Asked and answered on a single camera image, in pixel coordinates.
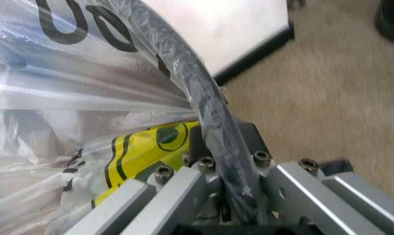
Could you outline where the dark round container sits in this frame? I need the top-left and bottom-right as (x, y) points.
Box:
(374, 0), (394, 48)

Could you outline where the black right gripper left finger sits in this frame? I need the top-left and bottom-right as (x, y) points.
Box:
(63, 124), (223, 235)

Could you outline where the clear garbage bag black print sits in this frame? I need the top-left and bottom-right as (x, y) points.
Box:
(0, 0), (231, 235)

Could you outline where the white panel with black base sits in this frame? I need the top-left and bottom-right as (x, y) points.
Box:
(140, 0), (296, 87)

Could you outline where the yellow green snack packet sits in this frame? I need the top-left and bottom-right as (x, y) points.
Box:
(61, 121), (205, 209)

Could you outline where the dark trash bin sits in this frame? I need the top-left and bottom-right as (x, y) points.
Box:
(124, 0), (271, 226)

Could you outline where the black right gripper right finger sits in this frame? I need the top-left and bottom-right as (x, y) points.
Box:
(238, 121), (394, 235)

